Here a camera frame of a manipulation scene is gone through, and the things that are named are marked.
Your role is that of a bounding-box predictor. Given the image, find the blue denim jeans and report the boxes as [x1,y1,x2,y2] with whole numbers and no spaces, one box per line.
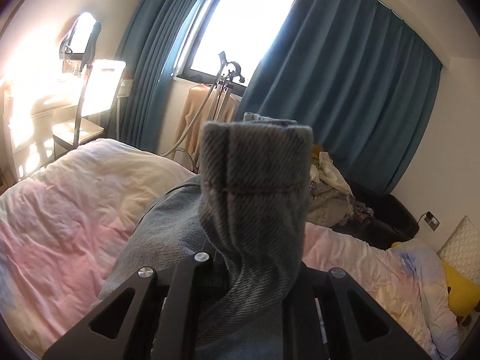
[99,119,312,359]

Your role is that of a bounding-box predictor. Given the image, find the pastel pillow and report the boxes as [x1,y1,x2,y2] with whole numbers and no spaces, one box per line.
[391,238,460,359]

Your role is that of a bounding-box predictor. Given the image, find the cream puffer jacket pile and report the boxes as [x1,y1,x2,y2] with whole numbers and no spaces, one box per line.
[307,150,354,228]

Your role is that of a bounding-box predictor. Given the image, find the black leather armchair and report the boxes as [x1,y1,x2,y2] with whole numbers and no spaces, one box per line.
[332,180,419,250]

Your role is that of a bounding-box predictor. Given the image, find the mustard yellow garment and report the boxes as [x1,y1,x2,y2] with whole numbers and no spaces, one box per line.
[312,145,324,158]

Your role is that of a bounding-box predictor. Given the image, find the beige draped cloth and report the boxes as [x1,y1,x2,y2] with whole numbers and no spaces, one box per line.
[175,85,240,158]

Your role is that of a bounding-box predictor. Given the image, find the metal tripod stand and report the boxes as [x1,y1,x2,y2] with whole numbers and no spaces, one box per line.
[161,51,245,164]

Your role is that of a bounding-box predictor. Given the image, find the teal curtain right panel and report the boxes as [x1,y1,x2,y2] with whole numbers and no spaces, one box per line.
[236,0,443,194]

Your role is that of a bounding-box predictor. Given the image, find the teal curtain panel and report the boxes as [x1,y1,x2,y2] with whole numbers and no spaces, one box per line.
[108,0,207,153]
[236,0,443,194]

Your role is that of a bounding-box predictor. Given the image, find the white desk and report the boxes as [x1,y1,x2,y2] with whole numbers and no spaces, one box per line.
[1,73,82,180]

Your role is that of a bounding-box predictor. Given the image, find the teal curtain left panel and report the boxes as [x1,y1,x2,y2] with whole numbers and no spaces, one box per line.
[108,0,207,153]

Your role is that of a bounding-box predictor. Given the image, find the vanity mirror with towel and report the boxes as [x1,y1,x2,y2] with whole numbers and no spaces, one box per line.
[59,11,102,65]

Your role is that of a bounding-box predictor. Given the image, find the wall socket with charger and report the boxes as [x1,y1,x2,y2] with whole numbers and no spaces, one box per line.
[417,211,440,231]

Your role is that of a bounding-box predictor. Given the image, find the white chair with metal frame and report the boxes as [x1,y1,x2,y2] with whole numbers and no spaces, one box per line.
[52,59,126,159]

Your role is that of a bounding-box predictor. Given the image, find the window with dark frame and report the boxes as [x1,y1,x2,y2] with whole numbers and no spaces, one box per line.
[179,0,294,93]

